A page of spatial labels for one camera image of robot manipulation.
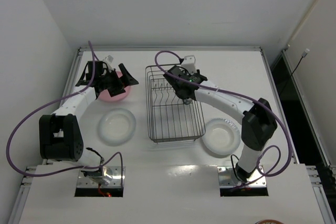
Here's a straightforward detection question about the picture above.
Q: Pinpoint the white plate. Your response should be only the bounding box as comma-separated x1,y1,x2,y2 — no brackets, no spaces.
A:
202,118,241,156
97,108,137,146

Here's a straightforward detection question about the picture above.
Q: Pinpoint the pink plate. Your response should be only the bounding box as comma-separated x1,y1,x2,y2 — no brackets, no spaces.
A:
98,71,131,102

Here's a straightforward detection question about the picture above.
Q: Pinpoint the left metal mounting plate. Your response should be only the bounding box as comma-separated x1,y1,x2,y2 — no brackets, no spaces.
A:
77,166,125,189

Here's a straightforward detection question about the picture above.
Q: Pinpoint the black cable with white plug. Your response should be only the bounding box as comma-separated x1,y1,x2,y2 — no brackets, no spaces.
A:
278,48,310,96

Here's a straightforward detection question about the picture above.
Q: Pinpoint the brown round object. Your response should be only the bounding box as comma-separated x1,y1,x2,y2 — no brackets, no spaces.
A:
255,219,284,224

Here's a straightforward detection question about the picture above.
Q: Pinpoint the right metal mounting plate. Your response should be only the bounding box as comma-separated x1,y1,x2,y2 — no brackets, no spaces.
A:
217,166,267,189

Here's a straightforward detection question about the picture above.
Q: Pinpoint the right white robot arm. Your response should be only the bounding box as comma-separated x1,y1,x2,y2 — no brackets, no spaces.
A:
163,57,277,182

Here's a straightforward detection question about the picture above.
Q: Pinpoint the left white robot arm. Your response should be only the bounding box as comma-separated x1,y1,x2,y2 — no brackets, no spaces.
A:
39,56,138,184

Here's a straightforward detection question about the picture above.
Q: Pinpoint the metal mounting plate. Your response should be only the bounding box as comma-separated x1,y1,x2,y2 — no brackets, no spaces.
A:
217,166,267,189
77,166,125,189

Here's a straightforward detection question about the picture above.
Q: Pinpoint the wire dish rack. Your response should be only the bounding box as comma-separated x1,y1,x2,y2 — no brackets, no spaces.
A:
145,65,205,143

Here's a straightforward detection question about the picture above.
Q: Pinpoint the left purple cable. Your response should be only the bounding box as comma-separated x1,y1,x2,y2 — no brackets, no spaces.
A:
5,40,124,177

